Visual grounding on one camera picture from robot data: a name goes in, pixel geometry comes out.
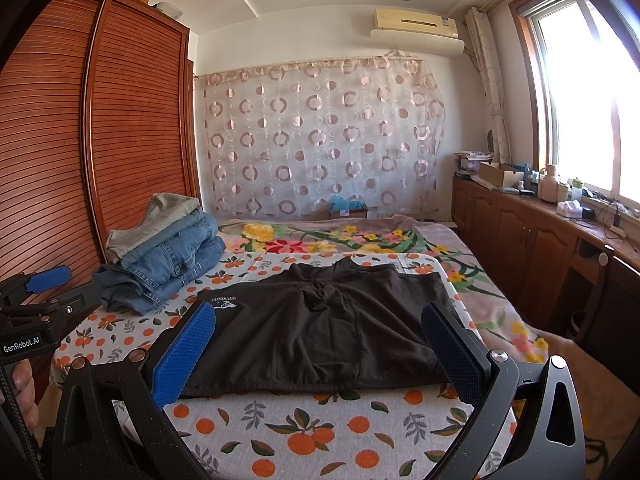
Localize dark blue folded jeans bottom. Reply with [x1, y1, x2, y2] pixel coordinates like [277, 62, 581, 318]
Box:
[93, 235, 226, 314]

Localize white pink bottle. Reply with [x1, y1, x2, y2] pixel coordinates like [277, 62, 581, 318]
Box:
[538, 164, 559, 204]

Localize blue folded jeans middle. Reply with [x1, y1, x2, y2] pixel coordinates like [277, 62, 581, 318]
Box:
[93, 209, 218, 292]

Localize sheer circle pattern curtain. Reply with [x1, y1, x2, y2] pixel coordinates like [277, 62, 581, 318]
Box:
[194, 55, 446, 221]

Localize black pants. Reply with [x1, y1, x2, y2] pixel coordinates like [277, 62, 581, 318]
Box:
[182, 258, 451, 398]

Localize wooden slatted wardrobe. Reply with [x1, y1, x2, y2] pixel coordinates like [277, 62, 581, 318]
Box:
[1, 0, 198, 284]

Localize cardboard box on cabinet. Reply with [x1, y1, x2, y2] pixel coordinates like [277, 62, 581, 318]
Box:
[478, 162, 524, 188]

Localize wooden sideboard cabinet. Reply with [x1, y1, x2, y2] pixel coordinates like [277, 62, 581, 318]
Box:
[449, 174, 640, 361]

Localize light blue folded jeans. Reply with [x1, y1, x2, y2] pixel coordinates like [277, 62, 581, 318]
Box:
[119, 207, 206, 270]

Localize wall air conditioner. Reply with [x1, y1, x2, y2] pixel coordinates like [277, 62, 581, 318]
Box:
[370, 9, 465, 58]

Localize window with wooden frame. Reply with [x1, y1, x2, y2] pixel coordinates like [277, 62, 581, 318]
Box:
[510, 0, 639, 208]

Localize stack of papers books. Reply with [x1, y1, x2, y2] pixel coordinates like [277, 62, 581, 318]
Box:
[454, 151, 494, 176]

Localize beige side curtain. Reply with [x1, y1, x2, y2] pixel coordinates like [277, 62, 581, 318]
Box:
[464, 6, 511, 164]

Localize khaki folded pants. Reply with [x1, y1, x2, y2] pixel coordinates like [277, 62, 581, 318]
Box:
[105, 193, 201, 263]

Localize blue item box on bed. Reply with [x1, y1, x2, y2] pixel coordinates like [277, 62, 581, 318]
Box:
[329, 195, 369, 219]

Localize person's left hand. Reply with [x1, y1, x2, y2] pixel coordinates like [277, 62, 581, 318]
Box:
[11, 360, 39, 431]

